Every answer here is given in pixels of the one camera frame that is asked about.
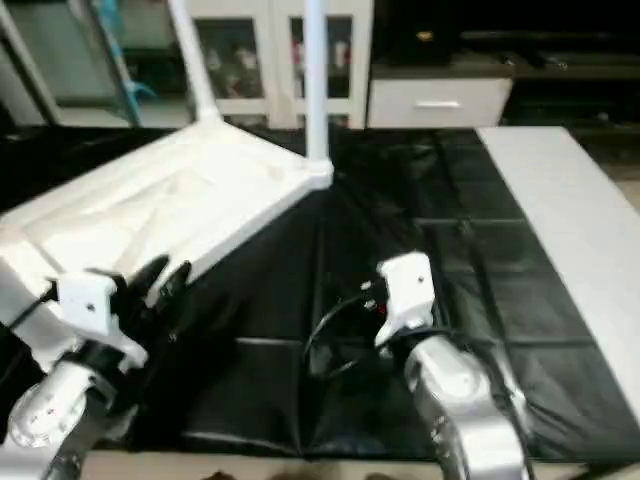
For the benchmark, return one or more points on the white plastic table top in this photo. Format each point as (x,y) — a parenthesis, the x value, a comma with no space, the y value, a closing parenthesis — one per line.
(190,190)

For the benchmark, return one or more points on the white plastic table leg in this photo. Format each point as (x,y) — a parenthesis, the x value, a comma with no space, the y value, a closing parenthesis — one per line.
(25,285)
(195,60)
(315,80)

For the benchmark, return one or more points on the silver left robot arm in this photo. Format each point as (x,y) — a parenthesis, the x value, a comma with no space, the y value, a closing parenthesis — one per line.
(70,400)

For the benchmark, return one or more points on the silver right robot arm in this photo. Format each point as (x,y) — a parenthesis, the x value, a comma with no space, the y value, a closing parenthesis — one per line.
(465,400)

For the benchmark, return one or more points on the black work mat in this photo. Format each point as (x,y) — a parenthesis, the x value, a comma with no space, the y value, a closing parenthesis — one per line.
(430,210)

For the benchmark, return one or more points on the white drawer unit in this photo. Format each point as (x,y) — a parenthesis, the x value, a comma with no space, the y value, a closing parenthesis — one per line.
(430,102)

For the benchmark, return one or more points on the blue metal stand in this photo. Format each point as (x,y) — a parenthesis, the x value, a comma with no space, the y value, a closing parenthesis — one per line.
(125,60)

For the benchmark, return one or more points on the white flat panel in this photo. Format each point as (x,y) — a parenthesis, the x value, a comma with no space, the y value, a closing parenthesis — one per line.
(580,230)

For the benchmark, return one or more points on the white glass-door cabinet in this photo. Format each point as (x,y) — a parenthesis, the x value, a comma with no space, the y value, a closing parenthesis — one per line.
(270,55)

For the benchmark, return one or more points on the black box with yellow label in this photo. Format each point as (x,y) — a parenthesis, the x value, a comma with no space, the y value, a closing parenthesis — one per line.
(425,30)

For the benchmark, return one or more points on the dark wooden TV bench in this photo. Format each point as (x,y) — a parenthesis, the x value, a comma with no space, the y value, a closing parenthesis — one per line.
(560,85)

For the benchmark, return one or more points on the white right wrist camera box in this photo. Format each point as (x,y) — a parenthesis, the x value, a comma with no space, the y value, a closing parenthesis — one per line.
(408,290)

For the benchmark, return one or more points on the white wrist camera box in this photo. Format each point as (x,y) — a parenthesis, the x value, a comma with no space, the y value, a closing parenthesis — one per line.
(408,290)
(90,300)

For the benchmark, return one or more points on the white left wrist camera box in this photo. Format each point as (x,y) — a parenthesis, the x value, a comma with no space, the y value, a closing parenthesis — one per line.
(90,300)

